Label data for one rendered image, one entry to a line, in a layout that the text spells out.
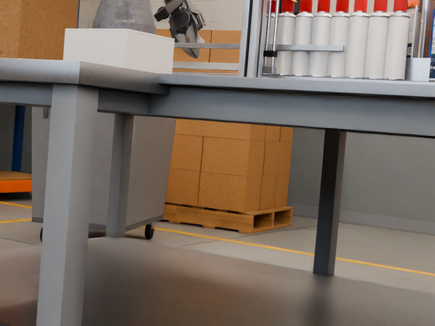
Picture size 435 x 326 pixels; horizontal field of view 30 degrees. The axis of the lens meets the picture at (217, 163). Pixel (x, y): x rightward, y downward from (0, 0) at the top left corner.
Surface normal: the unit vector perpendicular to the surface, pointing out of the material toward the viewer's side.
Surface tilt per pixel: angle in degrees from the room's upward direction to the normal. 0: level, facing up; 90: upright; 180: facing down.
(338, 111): 90
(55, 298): 90
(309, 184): 90
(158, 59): 90
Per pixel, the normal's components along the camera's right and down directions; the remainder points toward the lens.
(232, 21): -0.52, 0.00
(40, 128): -0.22, 0.09
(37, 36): 0.88, 0.09
